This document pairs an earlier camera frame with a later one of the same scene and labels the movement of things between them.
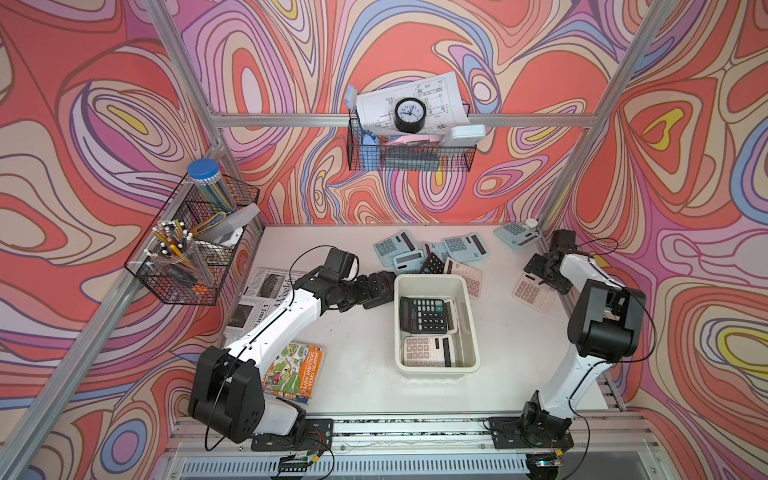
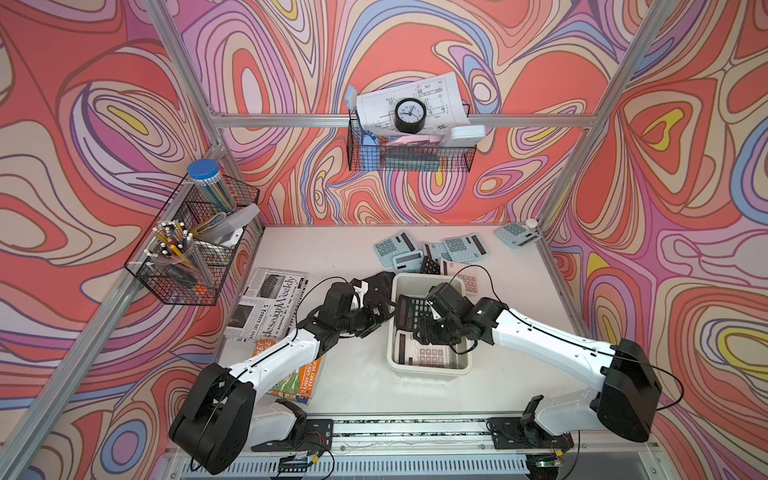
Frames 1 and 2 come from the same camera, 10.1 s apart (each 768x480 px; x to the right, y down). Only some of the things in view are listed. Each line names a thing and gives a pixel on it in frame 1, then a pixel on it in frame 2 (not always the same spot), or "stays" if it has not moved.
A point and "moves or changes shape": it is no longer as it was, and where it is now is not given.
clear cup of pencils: (173, 247) stays
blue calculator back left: (395, 245) stays
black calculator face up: (422, 315) stays
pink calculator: (428, 350) moves or changes shape
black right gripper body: (539, 267) -> (441, 331)
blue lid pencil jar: (209, 179) stays
